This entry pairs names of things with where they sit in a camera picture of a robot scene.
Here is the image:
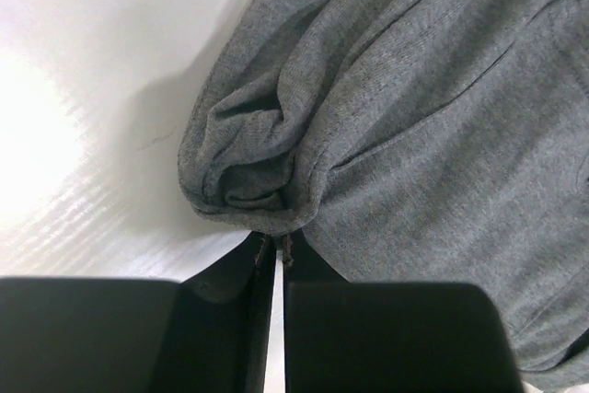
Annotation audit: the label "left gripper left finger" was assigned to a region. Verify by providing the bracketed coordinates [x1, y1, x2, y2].
[181, 232, 276, 392]

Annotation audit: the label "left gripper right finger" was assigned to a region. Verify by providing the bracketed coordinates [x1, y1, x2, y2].
[283, 231, 347, 392]

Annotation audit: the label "grey shorts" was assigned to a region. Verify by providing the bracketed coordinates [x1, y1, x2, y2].
[178, 0, 588, 391]

